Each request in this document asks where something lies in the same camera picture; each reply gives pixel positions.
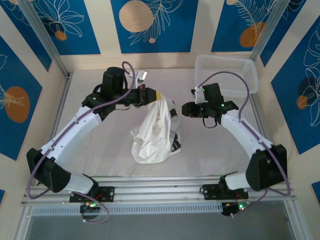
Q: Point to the white t-shirt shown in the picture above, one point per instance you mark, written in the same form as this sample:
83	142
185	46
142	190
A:
152	140

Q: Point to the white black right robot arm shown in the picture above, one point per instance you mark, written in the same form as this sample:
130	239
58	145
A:
237	125

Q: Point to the white perforated plastic basket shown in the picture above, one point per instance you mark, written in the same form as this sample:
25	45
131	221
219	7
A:
225	67

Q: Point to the blue panel beige circle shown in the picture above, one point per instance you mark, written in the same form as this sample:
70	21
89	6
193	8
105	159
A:
175	37

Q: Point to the blue panel fern orange circle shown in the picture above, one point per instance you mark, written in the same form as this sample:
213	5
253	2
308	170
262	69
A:
225	30

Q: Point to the blue panel flower orange circle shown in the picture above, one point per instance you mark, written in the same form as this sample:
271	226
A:
287	100

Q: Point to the black control board green LED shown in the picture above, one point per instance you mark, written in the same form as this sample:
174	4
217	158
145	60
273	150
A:
232	208
88	208

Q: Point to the blue panel large orange circle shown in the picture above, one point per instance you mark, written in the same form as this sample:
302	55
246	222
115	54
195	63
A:
10	140

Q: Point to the aluminium side rail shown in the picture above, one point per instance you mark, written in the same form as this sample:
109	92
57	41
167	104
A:
60	107
260	120

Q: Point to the blue flower-print wall panel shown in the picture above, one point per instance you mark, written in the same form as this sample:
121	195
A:
82	30

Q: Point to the aluminium frame post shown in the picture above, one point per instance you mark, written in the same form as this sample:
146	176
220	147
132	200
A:
270	27
50	47

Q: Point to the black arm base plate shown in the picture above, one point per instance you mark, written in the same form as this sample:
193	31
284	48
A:
107	193
210	192

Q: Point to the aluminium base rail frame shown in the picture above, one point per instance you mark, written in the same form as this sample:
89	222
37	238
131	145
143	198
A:
155	190

